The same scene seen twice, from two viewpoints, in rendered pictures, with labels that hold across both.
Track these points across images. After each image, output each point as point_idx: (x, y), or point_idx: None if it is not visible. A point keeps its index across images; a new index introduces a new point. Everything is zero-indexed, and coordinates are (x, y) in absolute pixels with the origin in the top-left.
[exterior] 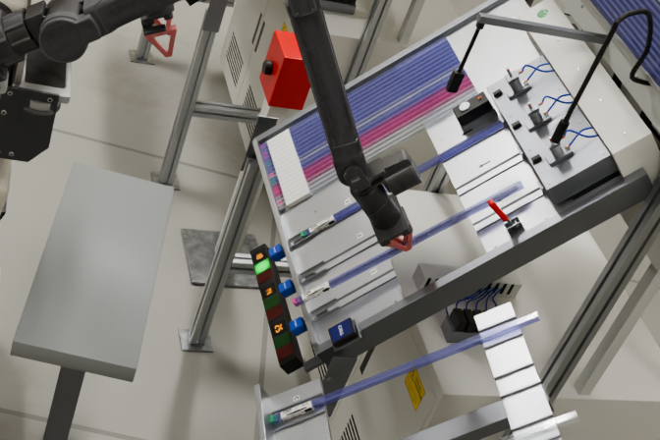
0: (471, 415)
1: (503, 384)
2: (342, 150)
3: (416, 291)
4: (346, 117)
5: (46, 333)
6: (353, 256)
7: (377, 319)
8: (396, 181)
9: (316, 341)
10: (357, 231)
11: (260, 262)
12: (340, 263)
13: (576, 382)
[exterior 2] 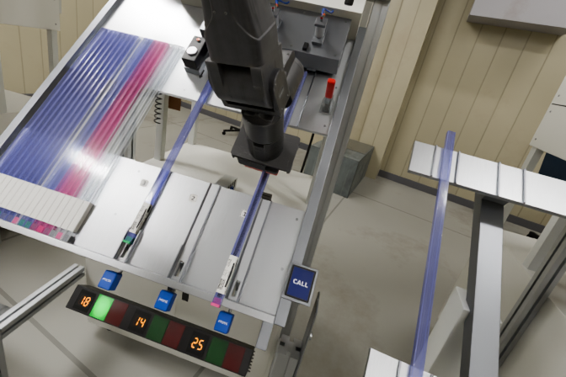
0: (484, 240)
1: (508, 193)
2: (267, 42)
3: None
4: None
5: None
6: (208, 219)
7: (305, 244)
8: (293, 83)
9: (274, 315)
10: (186, 196)
11: (95, 305)
12: (201, 233)
13: (307, 201)
